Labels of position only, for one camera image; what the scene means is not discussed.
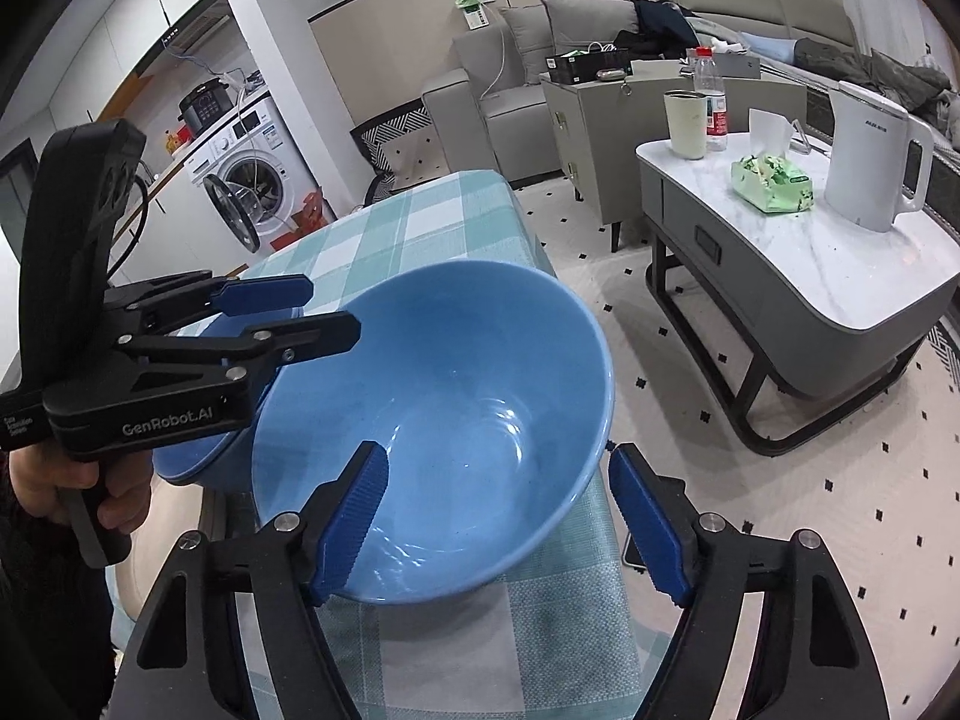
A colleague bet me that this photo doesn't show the plastic bottle red label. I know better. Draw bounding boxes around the plastic bottle red label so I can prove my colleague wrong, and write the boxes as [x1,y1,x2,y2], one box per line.
[691,46,730,152]

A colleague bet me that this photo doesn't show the grey sofa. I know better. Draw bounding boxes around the grey sofa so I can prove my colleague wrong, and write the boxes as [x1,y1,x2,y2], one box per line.
[422,0,960,188]

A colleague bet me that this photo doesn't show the white marble coffee table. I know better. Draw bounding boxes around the white marble coffee table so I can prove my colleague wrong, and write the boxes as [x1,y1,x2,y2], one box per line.
[636,131,960,457]

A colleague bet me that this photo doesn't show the black pressure cooker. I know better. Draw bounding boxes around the black pressure cooker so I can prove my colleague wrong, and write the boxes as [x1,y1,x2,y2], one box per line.
[178,75,230,140]

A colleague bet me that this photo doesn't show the white electric kettle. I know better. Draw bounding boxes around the white electric kettle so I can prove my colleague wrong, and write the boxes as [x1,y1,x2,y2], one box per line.
[825,80,935,233]

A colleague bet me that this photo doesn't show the green tissue pack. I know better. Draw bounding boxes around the green tissue pack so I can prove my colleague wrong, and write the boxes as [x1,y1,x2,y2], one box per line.
[731,109,815,215]

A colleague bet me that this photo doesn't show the dark blue bowl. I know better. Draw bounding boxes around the dark blue bowl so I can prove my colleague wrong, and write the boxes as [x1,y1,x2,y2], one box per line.
[154,296,310,488]

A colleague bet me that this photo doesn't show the black white patterned chair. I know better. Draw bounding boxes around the black white patterned chair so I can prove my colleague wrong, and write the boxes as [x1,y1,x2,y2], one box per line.
[352,106,436,200]

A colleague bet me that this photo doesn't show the light blue ribbed bowl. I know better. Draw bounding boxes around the light blue ribbed bowl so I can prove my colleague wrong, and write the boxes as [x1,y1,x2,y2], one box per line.
[251,261,616,607]

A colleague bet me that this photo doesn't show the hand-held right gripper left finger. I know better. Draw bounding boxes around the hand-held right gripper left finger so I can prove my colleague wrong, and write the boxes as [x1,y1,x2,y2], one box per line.
[111,440,390,720]

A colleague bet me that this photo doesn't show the grey side cabinet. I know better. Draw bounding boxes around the grey side cabinet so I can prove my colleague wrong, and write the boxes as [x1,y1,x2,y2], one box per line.
[540,64,807,252]

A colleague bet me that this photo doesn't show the cream tumbler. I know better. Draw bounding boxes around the cream tumbler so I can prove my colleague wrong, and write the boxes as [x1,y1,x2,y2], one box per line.
[664,90,710,160]

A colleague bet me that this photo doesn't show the range hood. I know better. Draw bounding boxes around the range hood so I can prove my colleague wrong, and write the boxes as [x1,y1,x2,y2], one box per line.
[160,11,233,53]

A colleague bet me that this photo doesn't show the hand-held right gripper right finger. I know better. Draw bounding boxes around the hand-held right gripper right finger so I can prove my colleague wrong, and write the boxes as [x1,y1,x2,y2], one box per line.
[606,443,891,720]

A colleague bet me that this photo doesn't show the person's left hand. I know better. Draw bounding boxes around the person's left hand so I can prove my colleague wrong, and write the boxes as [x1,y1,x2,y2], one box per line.
[7,454,155,551]

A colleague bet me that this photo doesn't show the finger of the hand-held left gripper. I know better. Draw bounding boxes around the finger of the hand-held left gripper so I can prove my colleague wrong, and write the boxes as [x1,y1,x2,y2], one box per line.
[103,268,317,342]
[111,309,363,385]

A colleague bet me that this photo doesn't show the teal checked tablecloth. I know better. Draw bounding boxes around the teal checked tablecloth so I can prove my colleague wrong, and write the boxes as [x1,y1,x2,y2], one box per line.
[105,169,668,720]

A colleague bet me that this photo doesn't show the red cardboard box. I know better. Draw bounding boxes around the red cardboard box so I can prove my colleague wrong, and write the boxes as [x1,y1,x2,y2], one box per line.
[289,191,335,233]

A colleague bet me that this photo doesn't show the black box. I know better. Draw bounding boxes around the black box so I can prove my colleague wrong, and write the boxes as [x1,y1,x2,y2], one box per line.
[546,49,631,85]

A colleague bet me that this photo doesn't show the white washing machine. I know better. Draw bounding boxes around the white washing machine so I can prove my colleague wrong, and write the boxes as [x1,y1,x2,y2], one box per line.
[184,95,320,256]

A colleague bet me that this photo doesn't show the grey cushion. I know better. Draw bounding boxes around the grey cushion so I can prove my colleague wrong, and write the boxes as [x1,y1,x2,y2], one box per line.
[540,0,642,53]
[499,4,560,80]

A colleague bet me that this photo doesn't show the white wall cabinets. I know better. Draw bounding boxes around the white wall cabinets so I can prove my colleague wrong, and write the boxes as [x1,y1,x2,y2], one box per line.
[97,0,226,91]

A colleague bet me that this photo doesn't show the dark jacket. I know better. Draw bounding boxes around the dark jacket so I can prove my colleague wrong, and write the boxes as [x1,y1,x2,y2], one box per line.
[615,0,698,61]

